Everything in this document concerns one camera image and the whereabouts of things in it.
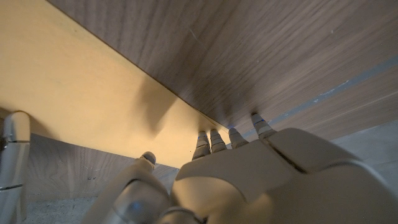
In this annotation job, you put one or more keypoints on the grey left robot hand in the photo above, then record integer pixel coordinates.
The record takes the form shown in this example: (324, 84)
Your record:
(264, 183)

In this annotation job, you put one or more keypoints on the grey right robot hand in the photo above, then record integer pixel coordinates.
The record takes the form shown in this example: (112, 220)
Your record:
(12, 168)

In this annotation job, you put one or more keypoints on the orange origami paper sheet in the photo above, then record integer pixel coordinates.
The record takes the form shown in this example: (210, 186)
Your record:
(77, 93)

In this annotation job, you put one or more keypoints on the grey tape outline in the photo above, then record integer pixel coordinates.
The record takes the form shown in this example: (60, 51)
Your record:
(342, 85)

